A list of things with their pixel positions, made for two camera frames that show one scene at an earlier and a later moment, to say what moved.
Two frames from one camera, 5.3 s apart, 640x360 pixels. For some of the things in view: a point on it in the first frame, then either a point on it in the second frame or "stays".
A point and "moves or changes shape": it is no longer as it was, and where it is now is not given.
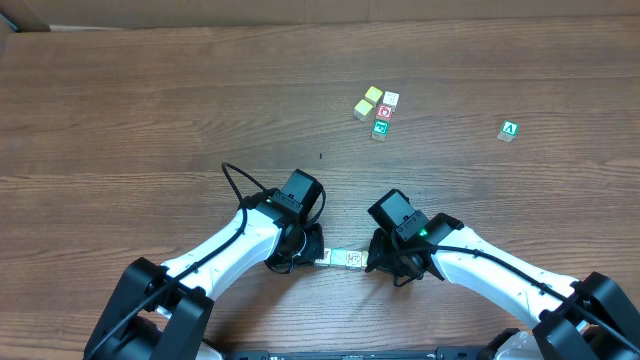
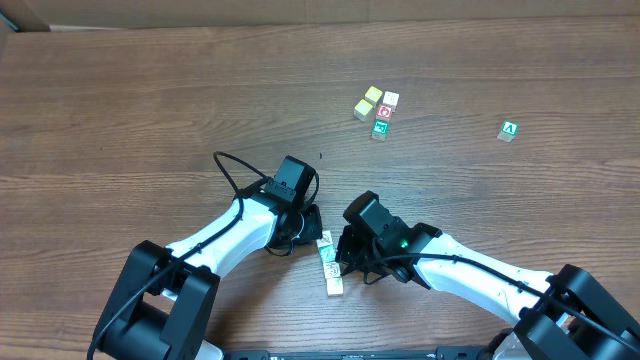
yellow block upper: x=373 y=94 stays
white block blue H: x=353 y=258 moves or changes shape
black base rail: x=442 y=353 stays
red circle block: x=384 y=112 stays
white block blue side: x=326 y=260 → x=325 y=242
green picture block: x=380 y=129 stays
